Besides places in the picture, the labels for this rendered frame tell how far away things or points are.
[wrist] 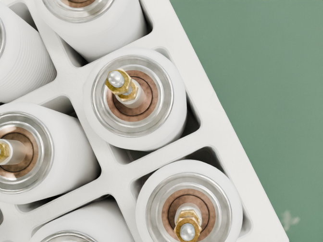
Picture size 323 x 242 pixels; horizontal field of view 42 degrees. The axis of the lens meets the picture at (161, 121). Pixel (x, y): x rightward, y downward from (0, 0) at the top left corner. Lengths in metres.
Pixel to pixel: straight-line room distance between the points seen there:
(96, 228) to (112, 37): 0.19
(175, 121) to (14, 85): 0.18
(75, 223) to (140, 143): 0.09
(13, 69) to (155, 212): 0.19
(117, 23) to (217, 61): 0.26
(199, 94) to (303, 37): 0.26
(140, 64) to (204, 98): 0.10
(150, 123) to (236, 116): 0.27
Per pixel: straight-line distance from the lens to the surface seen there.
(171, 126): 0.38
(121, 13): 0.41
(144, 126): 0.38
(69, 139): 0.41
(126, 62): 0.39
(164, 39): 0.47
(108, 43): 0.45
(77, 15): 0.41
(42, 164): 0.40
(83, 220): 0.40
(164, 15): 0.47
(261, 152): 0.64
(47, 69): 0.50
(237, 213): 0.38
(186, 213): 0.34
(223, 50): 0.65
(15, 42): 0.43
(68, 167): 0.41
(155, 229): 0.38
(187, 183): 0.37
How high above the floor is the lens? 0.63
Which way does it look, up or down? 84 degrees down
